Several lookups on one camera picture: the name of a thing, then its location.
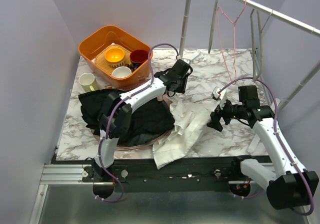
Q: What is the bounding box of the white skirt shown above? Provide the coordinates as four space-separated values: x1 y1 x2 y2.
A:
152 96 215 169

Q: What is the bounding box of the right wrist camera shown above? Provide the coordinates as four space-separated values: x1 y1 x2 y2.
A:
211 87 228 112

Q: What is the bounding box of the black garment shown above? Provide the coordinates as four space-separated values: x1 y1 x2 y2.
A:
78 89 175 147

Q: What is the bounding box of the clear pink plastic basket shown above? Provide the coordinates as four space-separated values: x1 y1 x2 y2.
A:
92 83 176 151

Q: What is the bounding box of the yellow bowl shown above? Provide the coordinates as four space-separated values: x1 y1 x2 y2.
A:
104 47 125 68

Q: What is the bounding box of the orange plastic bin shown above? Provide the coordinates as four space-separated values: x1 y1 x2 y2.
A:
78 25 151 89

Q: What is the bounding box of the dark red cup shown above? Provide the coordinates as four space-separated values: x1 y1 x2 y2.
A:
129 49 148 71

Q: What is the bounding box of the black mounting bar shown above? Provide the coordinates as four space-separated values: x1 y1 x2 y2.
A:
82 156 254 193

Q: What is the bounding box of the silver clothes rack rail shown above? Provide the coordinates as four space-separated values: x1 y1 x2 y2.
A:
235 0 320 37

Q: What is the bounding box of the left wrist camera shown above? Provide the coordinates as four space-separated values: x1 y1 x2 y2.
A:
176 55 192 65

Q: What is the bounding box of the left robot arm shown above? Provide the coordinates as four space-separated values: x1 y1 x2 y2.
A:
93 59 193 181

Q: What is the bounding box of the white bowl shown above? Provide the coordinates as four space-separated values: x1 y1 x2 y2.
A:
111 66 132 78

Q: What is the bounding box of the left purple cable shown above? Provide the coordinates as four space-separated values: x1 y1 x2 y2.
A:
94 43 181 202

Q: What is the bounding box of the grey hanger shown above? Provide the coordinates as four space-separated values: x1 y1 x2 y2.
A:
208 0 219 54
250 9 271 81

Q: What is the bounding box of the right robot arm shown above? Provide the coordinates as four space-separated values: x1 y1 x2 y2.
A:
207 85 319 210

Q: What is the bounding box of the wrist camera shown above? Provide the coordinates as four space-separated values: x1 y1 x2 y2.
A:
176 55 192 65
211 87 228 112

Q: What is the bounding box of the white mug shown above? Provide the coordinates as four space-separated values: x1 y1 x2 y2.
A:
78 73 100 92

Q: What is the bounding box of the pink wire hanger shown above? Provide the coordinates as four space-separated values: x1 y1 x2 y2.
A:
216 0 248 81

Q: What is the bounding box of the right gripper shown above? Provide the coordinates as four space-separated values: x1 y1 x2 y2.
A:
206 95 246 131

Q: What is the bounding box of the woven bamboo mat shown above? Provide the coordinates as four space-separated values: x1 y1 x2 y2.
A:
95 45 126 74

